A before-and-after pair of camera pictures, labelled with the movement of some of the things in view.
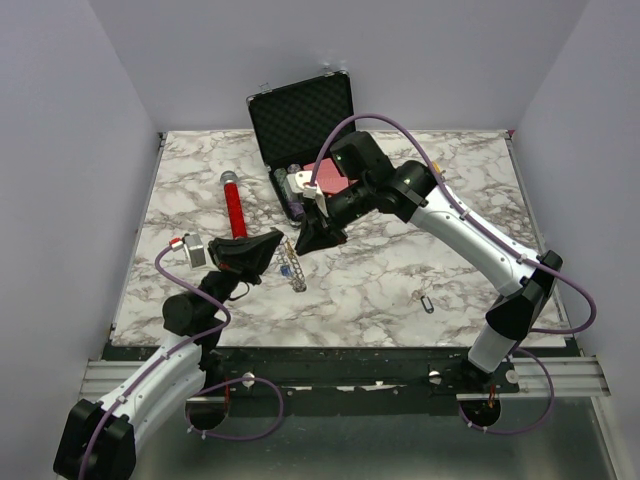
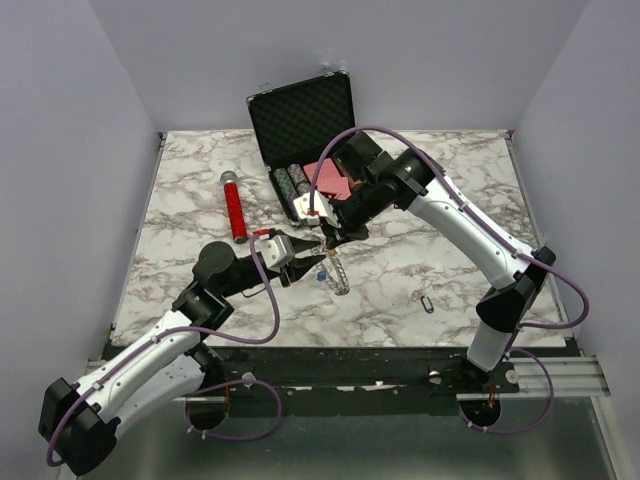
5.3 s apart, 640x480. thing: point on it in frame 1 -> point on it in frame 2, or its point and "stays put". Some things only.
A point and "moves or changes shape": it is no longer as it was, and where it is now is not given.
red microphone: [235, 205] stays put
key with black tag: [425, 300] stays put
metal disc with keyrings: [290, 265] moves or changes shape
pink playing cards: [329, 176] stays put
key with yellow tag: [289, 248] moves or changes shape
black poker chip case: [294, 123] stays put
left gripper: [248, 257] -> [298, 267]
